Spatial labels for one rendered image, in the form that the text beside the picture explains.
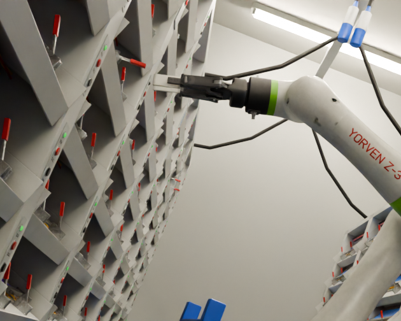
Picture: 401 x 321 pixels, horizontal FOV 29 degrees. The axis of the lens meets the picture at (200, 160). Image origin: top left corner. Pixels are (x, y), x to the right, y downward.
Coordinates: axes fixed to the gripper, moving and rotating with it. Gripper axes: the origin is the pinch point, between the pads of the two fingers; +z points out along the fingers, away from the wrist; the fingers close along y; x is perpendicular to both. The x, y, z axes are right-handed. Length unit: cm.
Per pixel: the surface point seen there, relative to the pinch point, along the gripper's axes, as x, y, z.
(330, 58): 136, 288, -92
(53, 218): -34.9, 20.4, 25.7
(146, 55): 10.1, 7.9, 6.7
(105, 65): -9.1, -31.4, 11.8
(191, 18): 47, 61, -2
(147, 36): 10.7, -3.1, 6.2
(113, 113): -9.4, 0.5, 12.2
